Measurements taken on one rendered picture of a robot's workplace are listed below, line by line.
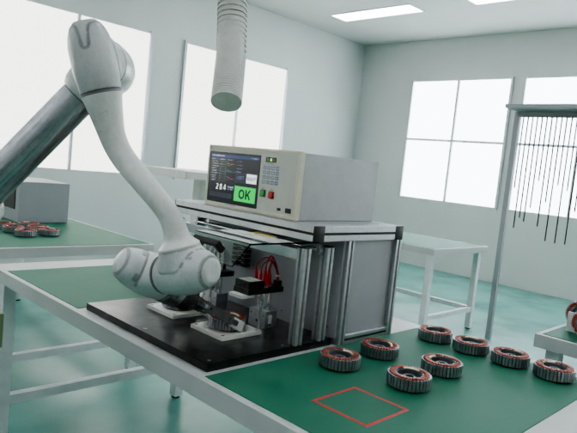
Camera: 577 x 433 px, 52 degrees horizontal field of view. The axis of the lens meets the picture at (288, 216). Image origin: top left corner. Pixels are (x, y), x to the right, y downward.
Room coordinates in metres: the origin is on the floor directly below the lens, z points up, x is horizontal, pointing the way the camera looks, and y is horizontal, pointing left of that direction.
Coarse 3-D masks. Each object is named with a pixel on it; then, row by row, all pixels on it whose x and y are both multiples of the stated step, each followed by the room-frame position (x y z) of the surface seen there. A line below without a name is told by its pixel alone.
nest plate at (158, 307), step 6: (150, 306) 1.85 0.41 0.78; (156, 306) 1.85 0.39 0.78; (162, 306) 1.86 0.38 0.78; (162, 312) 1.80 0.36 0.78; (168, 312) 1.80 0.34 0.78; (174, 312) 1.80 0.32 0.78; (180, 312) 1.81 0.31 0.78; (186, 312) 1.82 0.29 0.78; (192, 312) 1.83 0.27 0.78; (198, 312) 1.84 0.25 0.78; (174, 318) 1.77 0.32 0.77
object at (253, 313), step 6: (252, 306) 1.82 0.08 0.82; (252, 312) 1.80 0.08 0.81; (264, 312) 1.76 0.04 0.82; (270, 312) 1.78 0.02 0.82; (276, 312) 1.80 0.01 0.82; (252, 318) 1.80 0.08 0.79; (264, 318) 1.76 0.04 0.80; (252, 324) 1.80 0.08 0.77; (264, 324) 1.76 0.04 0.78; (270, 324) 1.78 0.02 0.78
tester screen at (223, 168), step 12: (216, 156) 1.99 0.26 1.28; (228, 156) 1.95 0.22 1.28; (240, 156) 1.90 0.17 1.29; (216, 168) 1.99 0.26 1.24; (228, 168) 1.94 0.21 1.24; (240, 168) 1.90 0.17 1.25; (252, 168) 1.86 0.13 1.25; (216, 180) 1.98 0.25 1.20; (228, 180) 1.94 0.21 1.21; (228, 192) 1.93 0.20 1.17; (252, 204) 1.85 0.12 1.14
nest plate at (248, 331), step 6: (192, 324) 1.69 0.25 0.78; (198, 324) 1.70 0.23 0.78; (204, 324) 1.71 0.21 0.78; (198, 330) 1.67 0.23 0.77; (204, 330) 1.65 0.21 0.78; (210, 330) 1.65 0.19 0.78; (216, 330) 1.66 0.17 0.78; (246, 330) 1.69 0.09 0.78; (252, 330) 1.69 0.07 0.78; (258, 330) 1.70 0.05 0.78; (210, 336) 1.63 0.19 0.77; (216, 336) 1.61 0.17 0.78; (222, 336) 1.61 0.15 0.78; (228, 336) 1.61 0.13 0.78; (234, 336) 1.63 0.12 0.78; (240, 336) 1.64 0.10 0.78; (246, 336) 1.66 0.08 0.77
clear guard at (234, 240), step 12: (228, 240) 1.56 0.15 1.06; (240, 240) 1.55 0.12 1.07; (252, 240) 1.58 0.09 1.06; (264, 240) 1.60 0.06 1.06; (276, 240) 1.63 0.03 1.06; (288, 240) 1.66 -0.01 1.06; (300, 240) 1.68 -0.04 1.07; (216, 252) 1.54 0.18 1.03; (228, 252) 1.52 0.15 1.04; (240, 252) 1.49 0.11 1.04; (228, 264) 1.47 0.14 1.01
